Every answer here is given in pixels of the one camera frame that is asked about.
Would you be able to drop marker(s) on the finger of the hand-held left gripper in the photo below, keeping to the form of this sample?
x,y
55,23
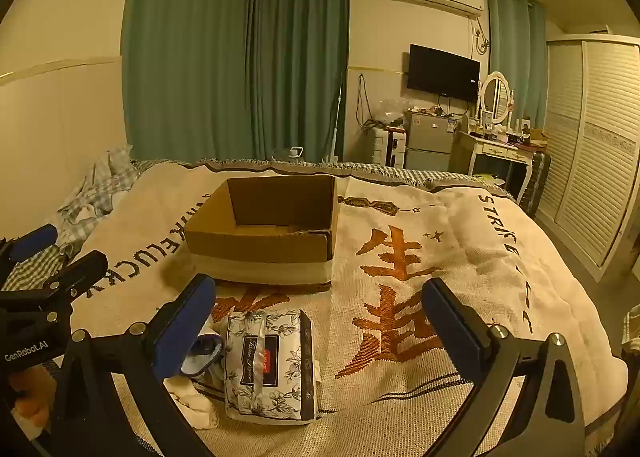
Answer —
x,y
35,238
85,269

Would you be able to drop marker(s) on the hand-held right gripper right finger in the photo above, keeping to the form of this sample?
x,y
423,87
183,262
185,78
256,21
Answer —
x,y
452,332

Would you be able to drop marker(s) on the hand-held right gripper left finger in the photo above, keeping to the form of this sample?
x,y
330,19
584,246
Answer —
x,y
182,334

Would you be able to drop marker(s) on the small blue tissue packet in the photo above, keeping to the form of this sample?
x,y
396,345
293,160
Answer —
x,y
201,357

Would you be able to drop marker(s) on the white cloth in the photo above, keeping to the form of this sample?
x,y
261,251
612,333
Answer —
x,y
192,404

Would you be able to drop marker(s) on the floral tissue pack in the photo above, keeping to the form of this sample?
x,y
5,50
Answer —
x,y
265,367

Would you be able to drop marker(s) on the brown cardboard box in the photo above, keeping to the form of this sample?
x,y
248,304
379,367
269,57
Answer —
x,y
260,247

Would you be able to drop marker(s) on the person's left hand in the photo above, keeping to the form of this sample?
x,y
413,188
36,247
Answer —
x,y
27,399

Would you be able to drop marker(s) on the plaid quilt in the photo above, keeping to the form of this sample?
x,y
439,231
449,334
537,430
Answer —
x,y
95,187

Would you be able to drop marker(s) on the printed beige blanket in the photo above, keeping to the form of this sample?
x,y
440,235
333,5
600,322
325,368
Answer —
x,y
400,247

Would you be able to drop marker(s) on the yellow bag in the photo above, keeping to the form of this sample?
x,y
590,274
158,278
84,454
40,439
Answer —
x,y
487,179

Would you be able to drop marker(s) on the checkered bed sheet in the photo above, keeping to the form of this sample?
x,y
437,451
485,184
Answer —
x,y
400,173

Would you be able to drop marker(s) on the dark suitcase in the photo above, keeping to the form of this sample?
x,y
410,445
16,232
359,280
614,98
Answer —
x,y
539,177

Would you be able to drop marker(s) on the white vanity table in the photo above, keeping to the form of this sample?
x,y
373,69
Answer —
x,y
495,149

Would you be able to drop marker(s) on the small grey fridge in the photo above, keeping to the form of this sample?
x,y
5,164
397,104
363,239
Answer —
x,y
430,139

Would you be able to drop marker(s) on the white suitcase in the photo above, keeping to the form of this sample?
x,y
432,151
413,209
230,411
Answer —
x,y
385,147

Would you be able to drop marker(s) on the clear water jug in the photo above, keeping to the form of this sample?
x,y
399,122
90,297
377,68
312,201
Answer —
x,y
292,153

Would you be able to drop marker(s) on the clear plastic bag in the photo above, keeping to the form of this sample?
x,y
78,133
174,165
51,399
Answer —
x,y
390,109

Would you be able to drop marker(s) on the white mop pole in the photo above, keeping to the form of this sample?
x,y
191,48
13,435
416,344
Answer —
x,y
336,127

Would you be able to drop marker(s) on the white oval vanity mirror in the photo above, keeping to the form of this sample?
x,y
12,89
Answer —
x,y
494,97

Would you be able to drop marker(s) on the white louvered wardrobe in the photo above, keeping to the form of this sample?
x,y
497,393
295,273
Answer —
x,y
595,137

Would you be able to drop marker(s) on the wide green curtain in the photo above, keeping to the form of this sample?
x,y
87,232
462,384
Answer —
x,y
190,52

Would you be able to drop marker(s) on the narrow green curtain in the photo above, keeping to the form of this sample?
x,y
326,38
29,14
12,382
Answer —
x,y
515,52

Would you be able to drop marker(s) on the green corner curtain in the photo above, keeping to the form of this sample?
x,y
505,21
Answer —
x,y
300,57

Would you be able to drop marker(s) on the black wall television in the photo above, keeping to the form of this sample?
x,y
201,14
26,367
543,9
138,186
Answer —
x,y
442,72

